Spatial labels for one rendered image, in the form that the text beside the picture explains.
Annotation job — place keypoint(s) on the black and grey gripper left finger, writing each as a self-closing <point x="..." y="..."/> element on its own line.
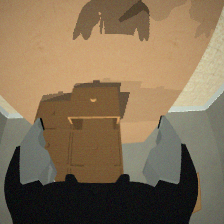
<point x="30" y="168"/>

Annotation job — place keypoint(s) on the brown chest of drawers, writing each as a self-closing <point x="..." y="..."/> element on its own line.
<point x="71" y="141"/>

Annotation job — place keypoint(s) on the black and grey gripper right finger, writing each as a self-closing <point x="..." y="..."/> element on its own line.
<point x="170" y="169"/>

